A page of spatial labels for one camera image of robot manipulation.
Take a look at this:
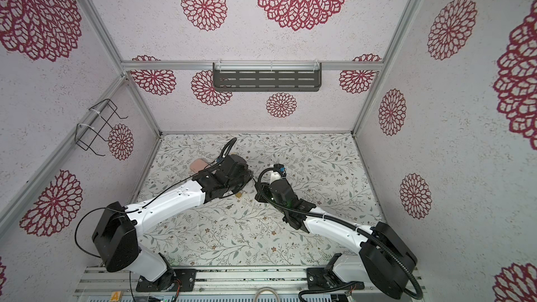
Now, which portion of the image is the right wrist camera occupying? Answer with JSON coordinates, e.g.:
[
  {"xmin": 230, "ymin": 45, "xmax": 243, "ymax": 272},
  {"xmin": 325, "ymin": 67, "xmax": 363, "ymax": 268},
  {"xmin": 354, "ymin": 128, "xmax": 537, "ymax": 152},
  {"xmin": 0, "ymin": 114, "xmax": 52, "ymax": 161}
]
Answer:
[{"xmin": 270, "ymin": 164, "xmax": 287, "ymax": 183}]

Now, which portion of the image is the pink glasses case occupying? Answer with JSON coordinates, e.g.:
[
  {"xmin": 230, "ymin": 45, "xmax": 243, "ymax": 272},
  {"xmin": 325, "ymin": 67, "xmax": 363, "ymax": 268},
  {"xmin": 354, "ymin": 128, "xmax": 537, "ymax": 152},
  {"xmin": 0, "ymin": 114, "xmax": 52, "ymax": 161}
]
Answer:
[{"xmin": 190, "ymin": 159, "xmax": 212, "ymax": 173}]

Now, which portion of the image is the black wire wall basket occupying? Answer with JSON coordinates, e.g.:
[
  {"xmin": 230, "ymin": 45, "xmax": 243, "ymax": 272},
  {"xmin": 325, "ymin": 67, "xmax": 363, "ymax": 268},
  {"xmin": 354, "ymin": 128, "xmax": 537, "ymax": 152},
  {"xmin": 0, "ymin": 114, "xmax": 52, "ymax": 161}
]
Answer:
[{"xmin": 74, "ymin": 98, "xmax": 128, "ymax": 157}]

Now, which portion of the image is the dark grey wall shelf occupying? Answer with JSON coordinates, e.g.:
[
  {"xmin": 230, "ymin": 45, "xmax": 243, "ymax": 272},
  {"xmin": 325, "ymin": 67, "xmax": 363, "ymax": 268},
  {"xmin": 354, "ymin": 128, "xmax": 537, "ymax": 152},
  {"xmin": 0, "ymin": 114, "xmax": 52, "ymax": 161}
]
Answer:
[{"xmin": 213, "ymin": 62, "xmax": 322, "ymax": 92}]

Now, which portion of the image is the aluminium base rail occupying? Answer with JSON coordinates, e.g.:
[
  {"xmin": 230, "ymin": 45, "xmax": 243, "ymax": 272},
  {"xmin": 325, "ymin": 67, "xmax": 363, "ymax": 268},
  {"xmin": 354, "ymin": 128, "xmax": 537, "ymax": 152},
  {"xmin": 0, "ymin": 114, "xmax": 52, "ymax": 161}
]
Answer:
[{"xmin": 73, "ymin": 263, "xmax": 427, "ymax": 302}]

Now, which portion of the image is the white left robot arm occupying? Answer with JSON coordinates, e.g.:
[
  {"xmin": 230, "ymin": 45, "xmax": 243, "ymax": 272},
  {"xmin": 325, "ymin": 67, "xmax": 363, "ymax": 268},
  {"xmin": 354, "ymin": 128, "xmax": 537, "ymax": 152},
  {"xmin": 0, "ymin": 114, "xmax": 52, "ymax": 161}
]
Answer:
[{"xmin": 92, "ymin": 138, "xmax": 253, "ymax": 292}]

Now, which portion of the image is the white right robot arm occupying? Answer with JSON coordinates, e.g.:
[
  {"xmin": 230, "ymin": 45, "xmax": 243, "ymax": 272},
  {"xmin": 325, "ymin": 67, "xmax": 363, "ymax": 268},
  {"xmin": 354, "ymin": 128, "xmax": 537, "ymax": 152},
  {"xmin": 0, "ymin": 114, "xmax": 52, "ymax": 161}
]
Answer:
[{"xmin": 254, "ymin": 164, "xmax": 424, "ymax": 300}]

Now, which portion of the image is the white cable loop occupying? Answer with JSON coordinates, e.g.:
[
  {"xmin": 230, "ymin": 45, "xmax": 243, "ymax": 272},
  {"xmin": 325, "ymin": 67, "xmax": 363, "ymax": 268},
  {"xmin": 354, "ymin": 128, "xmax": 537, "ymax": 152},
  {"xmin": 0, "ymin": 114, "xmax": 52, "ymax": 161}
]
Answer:
[{"xmin": 253, "ymin": 287, "xmax": 282, "ymax": 302}]

